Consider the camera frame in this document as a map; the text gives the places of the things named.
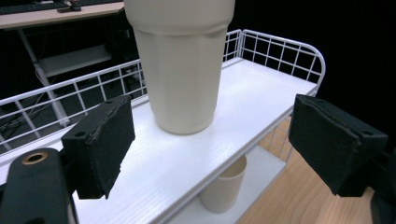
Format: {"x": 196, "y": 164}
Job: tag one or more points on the desk with white frame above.
{"x": 59, "y": 37}

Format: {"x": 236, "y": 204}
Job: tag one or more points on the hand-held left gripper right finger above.
{"x": 333, "y": 146}

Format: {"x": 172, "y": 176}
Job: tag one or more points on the dark object on desk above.
{"x": 69, "y": 7}

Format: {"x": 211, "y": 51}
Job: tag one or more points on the small white cup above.
{"x": 222, "y": 189}

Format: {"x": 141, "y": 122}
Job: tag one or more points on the tall white cup with lid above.
{"x": 182, "y": 68}

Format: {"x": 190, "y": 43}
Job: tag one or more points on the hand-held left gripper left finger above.
{"x": 99, "y": 146}

